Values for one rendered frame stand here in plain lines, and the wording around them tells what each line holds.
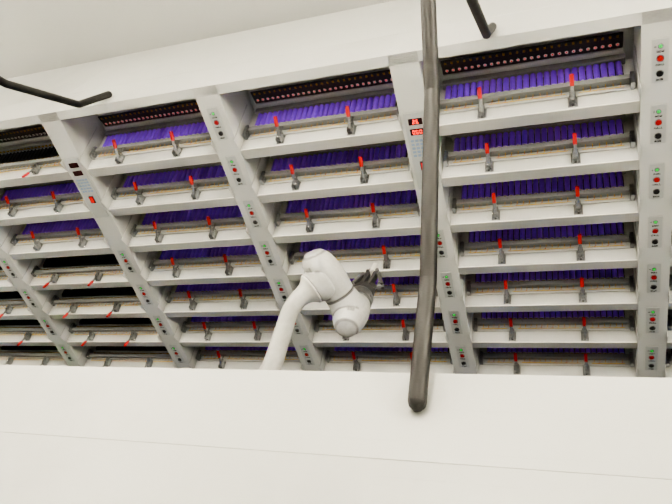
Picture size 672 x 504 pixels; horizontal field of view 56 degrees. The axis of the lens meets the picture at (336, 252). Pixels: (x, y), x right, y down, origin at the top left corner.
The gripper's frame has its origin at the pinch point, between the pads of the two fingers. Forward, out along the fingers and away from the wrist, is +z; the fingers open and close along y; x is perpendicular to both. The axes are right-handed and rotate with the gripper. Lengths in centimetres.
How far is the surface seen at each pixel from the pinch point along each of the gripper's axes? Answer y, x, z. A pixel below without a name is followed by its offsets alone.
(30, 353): -219, -61, 39
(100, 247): -127, 10, 15
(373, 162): 3.1, 37.1, 10.7
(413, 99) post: 22, 60, -2
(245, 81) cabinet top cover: -32, 73, -3
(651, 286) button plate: 93, -16, 11
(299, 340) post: -46, -44, 23
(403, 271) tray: 7.6, -7.3, 13.0
